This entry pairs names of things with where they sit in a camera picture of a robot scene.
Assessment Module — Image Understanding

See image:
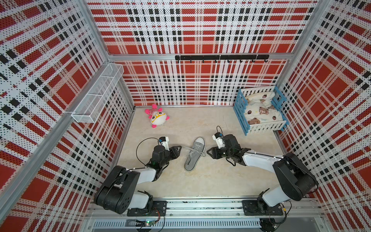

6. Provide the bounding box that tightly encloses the black hook rail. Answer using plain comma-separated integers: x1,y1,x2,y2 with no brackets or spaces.
175,54,270,61

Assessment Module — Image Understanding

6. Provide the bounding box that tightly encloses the grey shoelace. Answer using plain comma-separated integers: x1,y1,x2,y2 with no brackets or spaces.
181,145,207,157

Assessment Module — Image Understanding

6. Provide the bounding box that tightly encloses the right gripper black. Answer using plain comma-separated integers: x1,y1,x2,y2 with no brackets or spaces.
206,145,233,159

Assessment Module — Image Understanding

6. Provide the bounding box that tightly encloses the white wire mesh basket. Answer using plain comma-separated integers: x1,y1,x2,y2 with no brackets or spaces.
71,63,124,123

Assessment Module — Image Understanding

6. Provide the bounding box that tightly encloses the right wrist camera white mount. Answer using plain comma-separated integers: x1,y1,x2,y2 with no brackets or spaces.
212,132,225,149

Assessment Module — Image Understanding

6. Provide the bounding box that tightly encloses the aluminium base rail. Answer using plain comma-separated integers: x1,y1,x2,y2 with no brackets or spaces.
81,196,331,232

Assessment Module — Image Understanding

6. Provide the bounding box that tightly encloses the blue white slatted crate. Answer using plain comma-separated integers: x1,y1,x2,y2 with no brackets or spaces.
233,86,288,135

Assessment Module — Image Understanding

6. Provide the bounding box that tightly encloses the white printed cloth bundle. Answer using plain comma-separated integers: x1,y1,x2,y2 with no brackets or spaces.
244,91,283,125

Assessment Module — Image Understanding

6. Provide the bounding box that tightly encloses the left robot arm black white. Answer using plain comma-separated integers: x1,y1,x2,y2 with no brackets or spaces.
94,145,182,216

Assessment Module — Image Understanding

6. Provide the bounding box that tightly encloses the white pink plush toy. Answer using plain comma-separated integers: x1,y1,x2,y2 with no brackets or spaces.
145,103,170,128

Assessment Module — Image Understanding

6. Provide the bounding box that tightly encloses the grey canvas sneaker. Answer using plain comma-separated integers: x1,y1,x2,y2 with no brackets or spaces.
184,137,206,172

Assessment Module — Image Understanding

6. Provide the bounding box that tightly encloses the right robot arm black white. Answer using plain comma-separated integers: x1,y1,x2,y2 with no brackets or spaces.
206,132,318,216

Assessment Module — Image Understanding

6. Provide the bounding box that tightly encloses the green circuit board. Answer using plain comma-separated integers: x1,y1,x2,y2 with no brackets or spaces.
135,220,157,227

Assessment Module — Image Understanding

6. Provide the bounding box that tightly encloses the left camera black cable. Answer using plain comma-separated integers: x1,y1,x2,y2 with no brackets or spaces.
136,137,161,167

